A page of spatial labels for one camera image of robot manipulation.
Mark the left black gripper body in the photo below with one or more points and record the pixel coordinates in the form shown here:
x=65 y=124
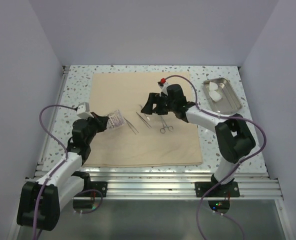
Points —
x=94 y=125

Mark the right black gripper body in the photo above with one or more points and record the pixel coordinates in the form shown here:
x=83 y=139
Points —
x=166 y=105

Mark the purple printed packet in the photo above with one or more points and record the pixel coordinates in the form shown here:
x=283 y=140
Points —
x=115 y=120

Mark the pointed straight steel tweezers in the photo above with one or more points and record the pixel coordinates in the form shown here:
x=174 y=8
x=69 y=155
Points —
x=144 y=121

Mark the steel hemostat clamp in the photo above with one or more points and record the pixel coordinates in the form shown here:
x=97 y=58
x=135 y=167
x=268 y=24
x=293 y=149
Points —
x=165 y=127

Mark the serrated steel forceps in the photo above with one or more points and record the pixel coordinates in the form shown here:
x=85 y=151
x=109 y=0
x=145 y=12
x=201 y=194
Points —
x=131 y=126

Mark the beige cloth wrap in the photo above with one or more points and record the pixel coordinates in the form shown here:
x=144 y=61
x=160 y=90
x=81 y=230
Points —
x=145 y=146

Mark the stainless steel tray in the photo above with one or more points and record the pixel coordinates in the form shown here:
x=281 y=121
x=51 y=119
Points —
x=229 y=104

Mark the curved tip steel tweezers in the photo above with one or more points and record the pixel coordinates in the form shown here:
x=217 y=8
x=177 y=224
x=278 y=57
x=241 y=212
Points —
x=145 y=115

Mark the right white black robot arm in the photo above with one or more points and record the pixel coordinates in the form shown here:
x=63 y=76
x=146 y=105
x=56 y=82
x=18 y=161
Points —
x=234 y=138

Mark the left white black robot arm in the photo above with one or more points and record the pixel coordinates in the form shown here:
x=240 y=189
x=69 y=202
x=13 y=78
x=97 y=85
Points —
x=41 y=201

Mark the white gauze pad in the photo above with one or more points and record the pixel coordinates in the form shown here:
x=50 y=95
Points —
x=215 y=96
x=213 y=87

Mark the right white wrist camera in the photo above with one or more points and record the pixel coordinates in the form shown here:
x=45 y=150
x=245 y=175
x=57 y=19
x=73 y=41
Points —
x=163 y=84

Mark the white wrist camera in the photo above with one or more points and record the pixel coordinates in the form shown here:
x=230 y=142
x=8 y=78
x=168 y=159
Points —
x=163 y=84
x=83 y=110

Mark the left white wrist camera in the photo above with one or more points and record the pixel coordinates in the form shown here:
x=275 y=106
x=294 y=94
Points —
x=83 y=110

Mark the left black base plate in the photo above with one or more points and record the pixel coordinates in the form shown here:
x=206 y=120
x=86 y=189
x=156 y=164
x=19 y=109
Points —
x=98 y=186

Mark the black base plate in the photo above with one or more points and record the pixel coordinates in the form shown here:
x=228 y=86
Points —
x=228 y=190
x=98 y=186

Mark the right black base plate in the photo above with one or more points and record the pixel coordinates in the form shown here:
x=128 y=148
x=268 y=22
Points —
x=228 y=190

